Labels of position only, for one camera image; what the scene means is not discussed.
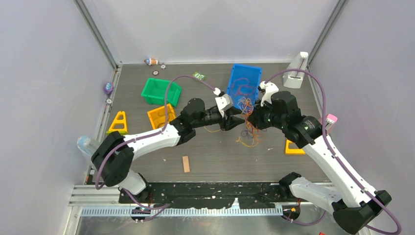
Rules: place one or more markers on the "purple round toy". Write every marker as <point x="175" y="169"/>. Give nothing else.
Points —
<point x="108" y="88"/>

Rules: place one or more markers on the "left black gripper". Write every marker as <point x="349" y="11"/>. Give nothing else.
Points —
<point x="231" y="122"/>

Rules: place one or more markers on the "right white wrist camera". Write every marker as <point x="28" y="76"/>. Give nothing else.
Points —
<point x="267" y="89"/>

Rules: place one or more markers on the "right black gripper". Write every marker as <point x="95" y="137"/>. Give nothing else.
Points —
<point x="255" y="118"/>

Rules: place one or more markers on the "yellow triangle block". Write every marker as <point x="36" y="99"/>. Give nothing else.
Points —
<point x="291" y="149"/>
<point x="119" y="124"/>

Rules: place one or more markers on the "yellow triangle block left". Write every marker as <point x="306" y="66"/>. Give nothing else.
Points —
<point x="119" y="124"/>

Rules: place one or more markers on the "pink metronome box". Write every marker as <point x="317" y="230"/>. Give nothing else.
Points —
<point x="329" y="122"/>

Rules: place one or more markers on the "green plastic bin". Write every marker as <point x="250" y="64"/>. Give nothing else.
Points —
<point x="154" y="92"/>

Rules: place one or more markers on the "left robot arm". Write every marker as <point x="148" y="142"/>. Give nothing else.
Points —
<point x="113" y="158"/>

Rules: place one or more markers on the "small toy figure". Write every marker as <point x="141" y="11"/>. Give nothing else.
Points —
<point x="151" y="61"/>

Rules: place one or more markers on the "green number tile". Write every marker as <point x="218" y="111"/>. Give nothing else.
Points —
<point x="199" y="76"/>

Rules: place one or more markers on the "white metronome box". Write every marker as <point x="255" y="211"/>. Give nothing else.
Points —
<point x="294" y="79"/>

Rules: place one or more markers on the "orange plastic bin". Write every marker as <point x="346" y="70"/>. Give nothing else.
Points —
<point x="157" y="116"/>

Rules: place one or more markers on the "clear plastic bottle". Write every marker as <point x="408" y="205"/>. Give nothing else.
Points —
<point x="87" y="146"/>

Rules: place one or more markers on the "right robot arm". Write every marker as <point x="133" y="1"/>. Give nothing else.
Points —
<point x="354" y="203"/>

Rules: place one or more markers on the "blue plastic bin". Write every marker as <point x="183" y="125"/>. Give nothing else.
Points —
<point x="243" y="83"/>

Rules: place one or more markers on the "yellow triangle block right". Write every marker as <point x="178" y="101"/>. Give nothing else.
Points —
<point x="291" y="149"/>

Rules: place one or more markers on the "small wooden block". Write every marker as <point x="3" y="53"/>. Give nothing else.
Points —
<point x="186" y="165"/>

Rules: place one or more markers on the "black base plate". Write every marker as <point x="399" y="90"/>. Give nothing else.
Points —
<point x="210" y="195"/>

